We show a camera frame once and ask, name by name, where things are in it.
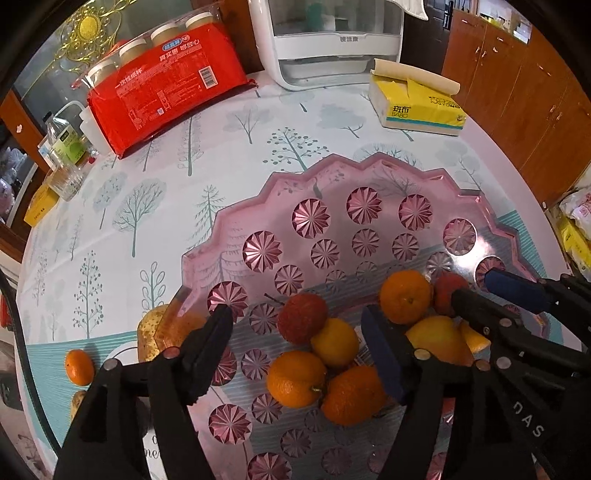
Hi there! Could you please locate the green label clear bottle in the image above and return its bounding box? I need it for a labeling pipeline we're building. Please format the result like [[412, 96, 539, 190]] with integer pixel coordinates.
[[44, 115, 88, 167]]

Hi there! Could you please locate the clear jug white handle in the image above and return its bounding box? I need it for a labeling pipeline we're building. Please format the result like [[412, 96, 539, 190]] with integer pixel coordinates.
[[54, 100, 88, 134]]

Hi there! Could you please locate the pink plastic fruit plate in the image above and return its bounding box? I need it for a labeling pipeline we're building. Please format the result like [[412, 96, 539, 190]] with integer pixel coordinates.
[[154, 152, 550, 480]]

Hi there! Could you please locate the red paper cup package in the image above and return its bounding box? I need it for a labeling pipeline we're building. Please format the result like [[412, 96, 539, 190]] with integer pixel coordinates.
[[83, 10, 259, 160]]

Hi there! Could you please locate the yellow speckled pear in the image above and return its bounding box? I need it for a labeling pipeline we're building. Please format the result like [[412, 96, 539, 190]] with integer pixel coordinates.
[[137, 302, 208, 365]]

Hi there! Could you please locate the tree print tablecloth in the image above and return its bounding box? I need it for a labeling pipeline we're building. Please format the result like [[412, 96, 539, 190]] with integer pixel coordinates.
[[18, 69, 573, 480]]

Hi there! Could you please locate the small yellowish mandarin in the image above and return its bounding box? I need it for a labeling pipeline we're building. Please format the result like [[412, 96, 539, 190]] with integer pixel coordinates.
[[405, 315, 474, 365], [310, 318, 361, 368]]

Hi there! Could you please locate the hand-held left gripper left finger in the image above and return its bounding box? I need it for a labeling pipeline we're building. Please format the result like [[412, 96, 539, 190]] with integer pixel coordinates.
[[54, 305, 234, 480]]

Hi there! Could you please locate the white countertop appliance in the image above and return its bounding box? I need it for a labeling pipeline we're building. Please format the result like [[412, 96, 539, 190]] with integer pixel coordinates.
[[248, 0, 404, 92]]

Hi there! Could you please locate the yellow cardboard box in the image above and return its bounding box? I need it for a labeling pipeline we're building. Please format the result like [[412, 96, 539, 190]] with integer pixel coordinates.
[[23, 184, 61, 227]]

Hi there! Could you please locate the yellow citrus fruit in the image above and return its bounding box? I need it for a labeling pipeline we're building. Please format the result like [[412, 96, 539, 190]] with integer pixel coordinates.
[[461, 320, 491, 354]]

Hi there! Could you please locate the orange mandarin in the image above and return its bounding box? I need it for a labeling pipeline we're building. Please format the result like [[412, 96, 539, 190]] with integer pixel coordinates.
[[379, 271, 435, 325], [65, 349, 95, 386], [321, 364, 389, 426], [266, 351, 328, 409]]

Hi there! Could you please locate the white cloth cover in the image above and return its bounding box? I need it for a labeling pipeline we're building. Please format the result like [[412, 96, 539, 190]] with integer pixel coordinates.
[[388, 0, 430, 20]]

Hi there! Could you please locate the spotted yellow banana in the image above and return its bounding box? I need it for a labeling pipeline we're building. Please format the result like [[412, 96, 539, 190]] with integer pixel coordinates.
[[70, 390, 89, 422]]

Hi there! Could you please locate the clear glass cup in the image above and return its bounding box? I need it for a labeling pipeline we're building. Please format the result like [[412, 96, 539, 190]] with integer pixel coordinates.
[[46, 164, 86, 201]]

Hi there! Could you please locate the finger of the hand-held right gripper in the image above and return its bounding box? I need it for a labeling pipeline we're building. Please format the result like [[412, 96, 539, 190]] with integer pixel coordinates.
[[484, 269, 591, 319], [451, 287, 539, 354]]

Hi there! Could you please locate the white plastic bag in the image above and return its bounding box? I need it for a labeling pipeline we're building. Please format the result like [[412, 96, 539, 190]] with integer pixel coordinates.
[[558, 187, 591, 222]]

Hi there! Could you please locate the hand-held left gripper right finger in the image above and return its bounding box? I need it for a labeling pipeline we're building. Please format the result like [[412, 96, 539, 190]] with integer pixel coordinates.
[[361, 305, 522, 480]]

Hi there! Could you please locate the red lychee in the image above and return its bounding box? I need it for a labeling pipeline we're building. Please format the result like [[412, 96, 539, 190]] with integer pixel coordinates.
[[433, 273, 469, 317], [277, 293, 329, 346]]

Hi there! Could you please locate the yellow tissue pack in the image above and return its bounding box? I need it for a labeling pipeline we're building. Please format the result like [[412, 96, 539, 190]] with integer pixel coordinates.
[[368, 58, 467, 138]]

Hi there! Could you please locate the dark entrance door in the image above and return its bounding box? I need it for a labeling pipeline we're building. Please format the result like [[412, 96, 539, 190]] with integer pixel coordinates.
[[425, 0, 455, 31]]

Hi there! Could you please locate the wooden cabinet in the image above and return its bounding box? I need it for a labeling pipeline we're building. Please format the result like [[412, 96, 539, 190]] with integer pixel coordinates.
[[441, 0, 591, 206]]

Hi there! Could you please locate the gold door ornament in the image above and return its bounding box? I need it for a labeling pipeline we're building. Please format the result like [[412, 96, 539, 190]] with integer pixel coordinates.
[[51, 0, 139, 75]]

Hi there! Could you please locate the yellow green packet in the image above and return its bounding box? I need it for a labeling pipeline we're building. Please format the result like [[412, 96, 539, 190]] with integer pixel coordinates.
[[554, 217, 591, 278]]

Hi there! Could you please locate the white plastic bottle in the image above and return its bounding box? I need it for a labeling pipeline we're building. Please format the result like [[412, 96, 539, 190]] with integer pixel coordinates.
[[78, 108, 109, 155]]

